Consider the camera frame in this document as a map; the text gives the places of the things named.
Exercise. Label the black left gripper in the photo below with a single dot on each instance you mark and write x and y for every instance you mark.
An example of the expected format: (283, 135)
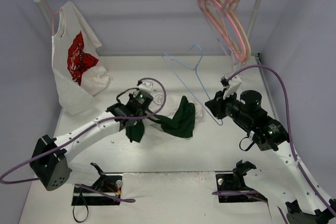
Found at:
(130, 123)

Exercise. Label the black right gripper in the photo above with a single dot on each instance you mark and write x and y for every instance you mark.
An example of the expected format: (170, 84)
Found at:
(215, 103)

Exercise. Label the white and green t-shirt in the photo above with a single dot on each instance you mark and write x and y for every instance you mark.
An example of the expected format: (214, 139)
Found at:
(177, 118)

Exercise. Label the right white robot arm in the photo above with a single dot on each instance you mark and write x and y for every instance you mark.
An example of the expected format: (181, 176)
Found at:
(302, 200)

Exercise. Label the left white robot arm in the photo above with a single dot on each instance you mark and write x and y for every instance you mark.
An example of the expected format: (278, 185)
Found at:
(53, 167)

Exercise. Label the white t-shirt red print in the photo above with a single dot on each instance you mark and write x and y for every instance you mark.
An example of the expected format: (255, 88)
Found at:
(79, 74)

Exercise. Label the pink plastic hanger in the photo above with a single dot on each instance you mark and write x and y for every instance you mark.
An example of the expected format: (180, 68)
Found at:
(223, 27)
(241, 45)

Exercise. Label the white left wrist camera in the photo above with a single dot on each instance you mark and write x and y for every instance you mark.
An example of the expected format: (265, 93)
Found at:
(146, 86)

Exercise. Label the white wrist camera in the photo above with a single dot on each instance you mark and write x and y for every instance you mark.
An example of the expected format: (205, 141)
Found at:
(230, 86)
(146, 86)

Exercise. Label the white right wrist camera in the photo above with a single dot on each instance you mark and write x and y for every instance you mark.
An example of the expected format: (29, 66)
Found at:
(230, 86)

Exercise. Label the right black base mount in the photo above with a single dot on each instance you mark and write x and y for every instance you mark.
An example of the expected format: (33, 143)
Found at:
(231, 187)

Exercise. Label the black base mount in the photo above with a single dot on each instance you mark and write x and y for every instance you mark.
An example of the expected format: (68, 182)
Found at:
(231, 187)
(106, 183)

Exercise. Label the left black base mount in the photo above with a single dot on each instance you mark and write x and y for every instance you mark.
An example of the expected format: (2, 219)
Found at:
(106, 183)

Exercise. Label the pink wire hanger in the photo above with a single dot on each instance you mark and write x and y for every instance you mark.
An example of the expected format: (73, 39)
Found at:
(53, 15)

